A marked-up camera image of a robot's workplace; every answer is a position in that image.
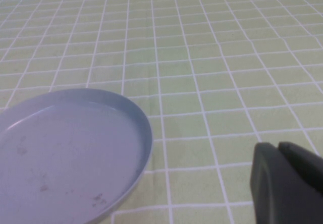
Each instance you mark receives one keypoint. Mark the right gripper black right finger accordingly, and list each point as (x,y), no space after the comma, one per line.
(308,166)

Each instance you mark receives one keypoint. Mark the grey round plate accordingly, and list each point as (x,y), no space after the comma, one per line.
(63,158)

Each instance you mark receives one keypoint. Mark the green checked tablecloth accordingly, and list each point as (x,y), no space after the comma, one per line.
(202,82)

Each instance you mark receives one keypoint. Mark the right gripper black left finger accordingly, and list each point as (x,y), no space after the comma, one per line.
(277,196)

